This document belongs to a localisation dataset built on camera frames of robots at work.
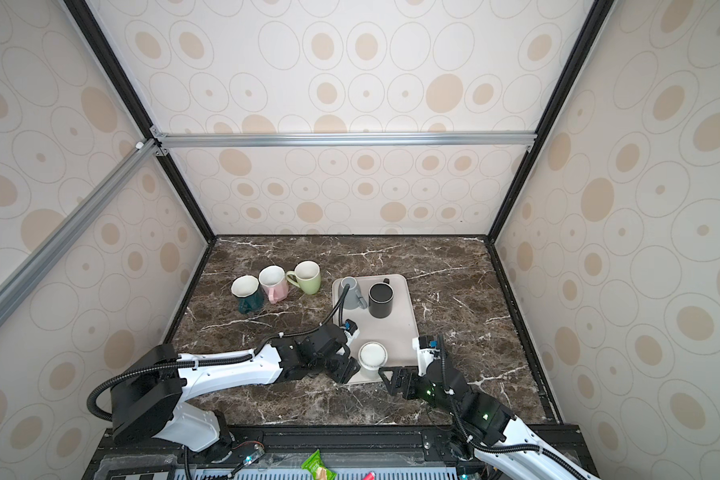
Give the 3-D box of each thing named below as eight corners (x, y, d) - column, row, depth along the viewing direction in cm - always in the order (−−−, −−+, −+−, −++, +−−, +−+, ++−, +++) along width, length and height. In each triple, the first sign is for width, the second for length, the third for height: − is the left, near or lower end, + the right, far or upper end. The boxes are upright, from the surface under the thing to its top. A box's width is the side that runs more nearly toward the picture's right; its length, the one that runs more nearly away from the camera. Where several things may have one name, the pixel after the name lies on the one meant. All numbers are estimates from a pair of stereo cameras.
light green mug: (292, 291, 106) (286, 273, 98) (303, 274, 111) (298, 256, 103) (316, 299, 104) (312, 281, 96) (326, 281, 109) (323, 263, 101)
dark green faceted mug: (246, 319, 98) (234, 300, 90) (240, 299, 103) (229, 280, 95) (269, 310, 101) (260, 291, 92) (263, 291, 106) (253, 271, 97)
